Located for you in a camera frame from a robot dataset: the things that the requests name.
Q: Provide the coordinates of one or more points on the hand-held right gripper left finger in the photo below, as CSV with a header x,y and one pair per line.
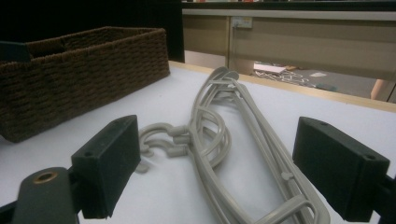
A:
x,y
106,165

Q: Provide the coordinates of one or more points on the wall socket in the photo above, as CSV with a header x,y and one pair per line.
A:
x,y
242,22

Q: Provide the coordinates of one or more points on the flat white box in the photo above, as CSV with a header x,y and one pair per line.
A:
x,y
268,67

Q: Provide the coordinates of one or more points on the sheet of paper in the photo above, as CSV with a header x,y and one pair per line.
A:
x,y
318,74

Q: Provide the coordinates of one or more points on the grey plastic clothes hanger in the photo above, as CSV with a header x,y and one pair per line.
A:
x,y
249,119
201,183
196,105
222,137

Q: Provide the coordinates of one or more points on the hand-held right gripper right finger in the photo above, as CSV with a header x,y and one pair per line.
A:
x,y
339,169

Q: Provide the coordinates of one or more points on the brown woven basket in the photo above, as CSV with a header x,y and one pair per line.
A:
x,y
81,77

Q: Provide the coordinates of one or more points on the beige desk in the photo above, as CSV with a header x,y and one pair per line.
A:
x,y
311,40

